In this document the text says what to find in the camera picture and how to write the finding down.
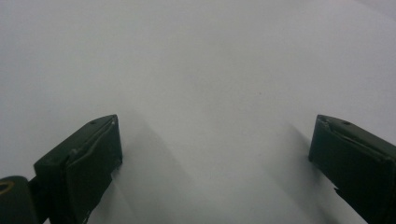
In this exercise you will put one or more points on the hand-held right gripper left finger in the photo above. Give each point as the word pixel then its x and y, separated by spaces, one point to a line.
pixel 84 165

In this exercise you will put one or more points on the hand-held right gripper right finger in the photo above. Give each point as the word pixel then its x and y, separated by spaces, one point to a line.
pixel 358 161

